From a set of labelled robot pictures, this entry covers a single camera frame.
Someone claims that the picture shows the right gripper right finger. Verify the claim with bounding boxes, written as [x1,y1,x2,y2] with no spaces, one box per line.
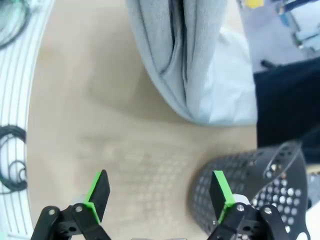
[208,169,295,240]

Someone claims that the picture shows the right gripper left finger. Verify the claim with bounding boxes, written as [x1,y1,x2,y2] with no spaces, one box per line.
[31,169,111,240]

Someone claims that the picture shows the black perforated plastic basket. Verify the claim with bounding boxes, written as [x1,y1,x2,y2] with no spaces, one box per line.
[188,140,312,240]

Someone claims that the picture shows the grey training pants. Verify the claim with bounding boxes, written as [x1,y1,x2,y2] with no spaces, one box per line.
[125,0,258,126]

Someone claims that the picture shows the person in black T-shirt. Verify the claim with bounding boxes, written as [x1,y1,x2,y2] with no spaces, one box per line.
[252,55,320,173]

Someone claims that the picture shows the black cable coil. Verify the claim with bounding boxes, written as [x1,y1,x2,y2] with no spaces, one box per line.
[0,124,28,195]

